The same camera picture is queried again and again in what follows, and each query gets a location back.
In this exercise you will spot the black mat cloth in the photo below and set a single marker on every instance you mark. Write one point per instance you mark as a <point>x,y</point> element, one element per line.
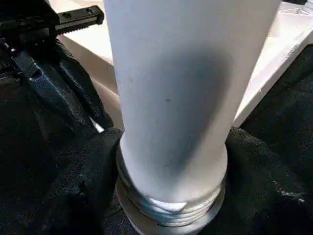
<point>281,110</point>

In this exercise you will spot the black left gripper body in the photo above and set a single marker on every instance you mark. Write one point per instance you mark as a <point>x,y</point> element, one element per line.
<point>29,24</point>

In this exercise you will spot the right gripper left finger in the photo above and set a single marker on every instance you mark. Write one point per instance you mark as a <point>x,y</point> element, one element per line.
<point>80,183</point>

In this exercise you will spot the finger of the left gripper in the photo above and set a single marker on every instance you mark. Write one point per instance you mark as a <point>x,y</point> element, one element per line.
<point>53,95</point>
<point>80,85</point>

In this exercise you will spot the white plastic table leg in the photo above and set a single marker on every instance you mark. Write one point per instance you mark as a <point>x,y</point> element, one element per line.
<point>171,73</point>

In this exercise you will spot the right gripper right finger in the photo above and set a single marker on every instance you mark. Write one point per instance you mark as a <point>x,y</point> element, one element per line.
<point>269,191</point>

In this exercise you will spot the white plastic table top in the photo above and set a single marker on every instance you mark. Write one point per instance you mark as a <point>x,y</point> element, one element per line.
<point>281,49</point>

